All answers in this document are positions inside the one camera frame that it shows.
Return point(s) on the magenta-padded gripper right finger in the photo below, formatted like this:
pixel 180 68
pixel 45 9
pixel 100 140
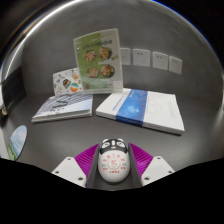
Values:
pixel 145 165

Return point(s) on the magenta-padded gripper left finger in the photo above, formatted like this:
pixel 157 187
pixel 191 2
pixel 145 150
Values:
pixel 83 163

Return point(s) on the white panda computer mouse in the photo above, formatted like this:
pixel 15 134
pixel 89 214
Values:
pixel 114 163

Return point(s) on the round landscape-print mouse pad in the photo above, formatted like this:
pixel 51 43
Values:
pixel 17 142

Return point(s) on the white book with blue band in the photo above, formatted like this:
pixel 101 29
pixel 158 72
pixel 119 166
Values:
pixel 143 109

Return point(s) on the grey book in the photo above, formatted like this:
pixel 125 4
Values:
pixel 63 106

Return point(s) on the white card with colourful stickers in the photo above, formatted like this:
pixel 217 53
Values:
pixel 66 81

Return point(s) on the green menu sign stand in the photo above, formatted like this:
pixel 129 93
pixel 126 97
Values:
pixel 98 61

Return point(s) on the white wall socket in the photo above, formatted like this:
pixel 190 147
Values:
pixel 160 60
pixel 175 65
pixel 141 57
pixel 125 56

